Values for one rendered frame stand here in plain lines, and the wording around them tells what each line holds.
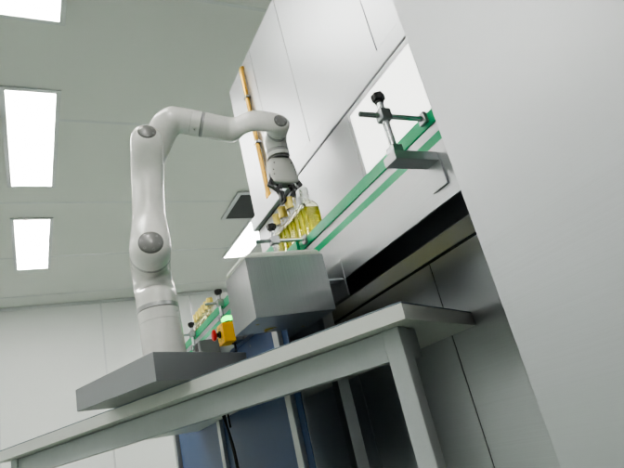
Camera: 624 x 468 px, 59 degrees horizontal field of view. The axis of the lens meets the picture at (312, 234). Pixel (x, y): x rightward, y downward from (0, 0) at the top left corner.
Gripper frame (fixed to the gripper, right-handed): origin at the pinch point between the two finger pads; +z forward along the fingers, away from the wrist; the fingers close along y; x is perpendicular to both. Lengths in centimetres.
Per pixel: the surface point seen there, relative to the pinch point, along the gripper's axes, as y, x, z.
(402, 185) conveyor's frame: 7, 66, 32
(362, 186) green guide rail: 5, 49, 23
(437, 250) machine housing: -14, 48, 41
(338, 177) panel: -11.7, 16.0, 0.8
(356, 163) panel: -11.6, 27.6, 2.4
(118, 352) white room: -28, -582, -85
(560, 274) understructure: 24, 108, 68
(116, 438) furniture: 61, -19, 67
